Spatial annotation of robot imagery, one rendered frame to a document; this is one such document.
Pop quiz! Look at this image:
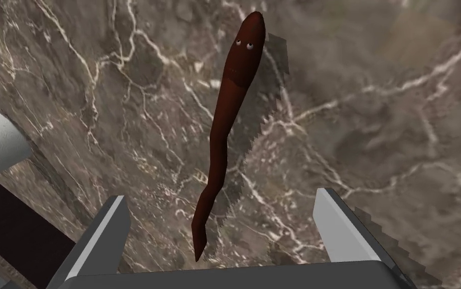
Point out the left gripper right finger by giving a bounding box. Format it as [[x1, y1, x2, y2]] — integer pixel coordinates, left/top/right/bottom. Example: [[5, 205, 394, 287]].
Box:
[[312, 187, 400, 270]]

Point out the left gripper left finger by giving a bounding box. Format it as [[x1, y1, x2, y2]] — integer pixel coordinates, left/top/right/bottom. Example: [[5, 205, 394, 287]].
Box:
[[46, 195, 132, 289]]

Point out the brown worm toy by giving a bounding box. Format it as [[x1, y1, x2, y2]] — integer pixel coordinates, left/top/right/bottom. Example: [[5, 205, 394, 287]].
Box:
[[191, 11, 266, 262]]

